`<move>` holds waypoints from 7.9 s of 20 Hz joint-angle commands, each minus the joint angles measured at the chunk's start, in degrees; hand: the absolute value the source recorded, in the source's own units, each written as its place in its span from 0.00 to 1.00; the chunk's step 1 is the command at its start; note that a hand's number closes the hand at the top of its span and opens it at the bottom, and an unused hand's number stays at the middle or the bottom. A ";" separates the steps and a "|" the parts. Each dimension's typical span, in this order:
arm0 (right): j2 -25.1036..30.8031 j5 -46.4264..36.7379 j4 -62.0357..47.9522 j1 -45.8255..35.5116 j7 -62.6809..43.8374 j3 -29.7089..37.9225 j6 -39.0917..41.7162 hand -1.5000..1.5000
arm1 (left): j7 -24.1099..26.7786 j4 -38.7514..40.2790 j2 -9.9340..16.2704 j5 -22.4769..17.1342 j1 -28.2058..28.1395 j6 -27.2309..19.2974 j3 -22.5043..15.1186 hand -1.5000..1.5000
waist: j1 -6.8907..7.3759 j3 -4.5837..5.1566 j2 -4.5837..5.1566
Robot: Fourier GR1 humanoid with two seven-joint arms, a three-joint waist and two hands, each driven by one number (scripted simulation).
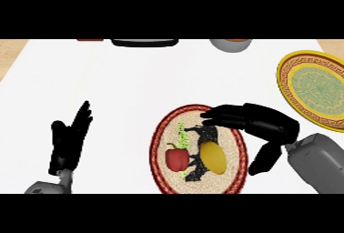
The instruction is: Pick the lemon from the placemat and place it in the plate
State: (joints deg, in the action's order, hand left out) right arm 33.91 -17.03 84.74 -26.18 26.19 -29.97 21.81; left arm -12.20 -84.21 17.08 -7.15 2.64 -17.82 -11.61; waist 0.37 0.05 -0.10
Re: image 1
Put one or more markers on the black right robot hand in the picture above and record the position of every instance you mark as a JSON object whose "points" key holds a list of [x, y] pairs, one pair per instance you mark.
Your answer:
{"points": [[265, 124]]}

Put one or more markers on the oval woven red-rimmed placemat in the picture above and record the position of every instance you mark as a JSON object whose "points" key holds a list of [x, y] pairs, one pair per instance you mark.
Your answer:
{"points": [[175, 179]]}

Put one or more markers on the red bell pepper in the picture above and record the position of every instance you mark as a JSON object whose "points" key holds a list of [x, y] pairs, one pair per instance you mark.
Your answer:
{"points": [[176, 159]]}

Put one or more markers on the yellow patterned plate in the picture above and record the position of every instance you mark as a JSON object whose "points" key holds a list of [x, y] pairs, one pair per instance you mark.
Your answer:
{"points": [[318, 88]]}

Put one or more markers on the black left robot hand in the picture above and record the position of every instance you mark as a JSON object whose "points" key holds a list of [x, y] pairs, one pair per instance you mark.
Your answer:
{"points": [[67, 145]]}

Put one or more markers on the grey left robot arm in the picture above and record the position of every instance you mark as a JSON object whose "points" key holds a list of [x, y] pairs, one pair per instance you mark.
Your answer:
{"points": [[52, 183]]}

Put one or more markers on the grey round pot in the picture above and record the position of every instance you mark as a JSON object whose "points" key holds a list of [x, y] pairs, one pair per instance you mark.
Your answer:
{"points": [[231, 45]]}

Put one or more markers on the reddish brown object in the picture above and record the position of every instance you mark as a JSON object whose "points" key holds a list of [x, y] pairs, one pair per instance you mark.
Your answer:
{"points": [[89, 39]]}

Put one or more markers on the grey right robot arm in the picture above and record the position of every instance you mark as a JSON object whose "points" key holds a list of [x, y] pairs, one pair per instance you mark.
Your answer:
{"points": [[318, 164]]}

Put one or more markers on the yellow lemon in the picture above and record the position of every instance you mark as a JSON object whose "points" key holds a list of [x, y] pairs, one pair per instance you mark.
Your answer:
{"points": [[213, 157]]}

